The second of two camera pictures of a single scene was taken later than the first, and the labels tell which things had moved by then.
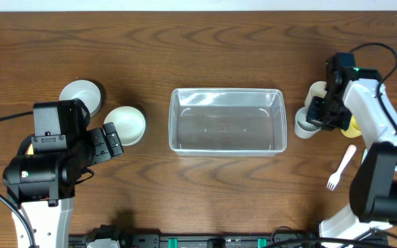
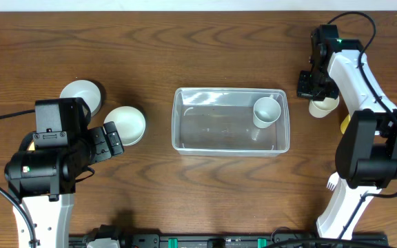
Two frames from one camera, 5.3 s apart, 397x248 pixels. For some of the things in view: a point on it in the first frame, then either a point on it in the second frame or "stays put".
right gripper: x=313 y=114 -> x=304 y=89
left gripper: x=107 y=150 stays put
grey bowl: x=85 y=91 stays put
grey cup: x=303 y=128 -> x=266 y=110
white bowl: x=129 y=123 stays put
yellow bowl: x=29 y=150 stays put
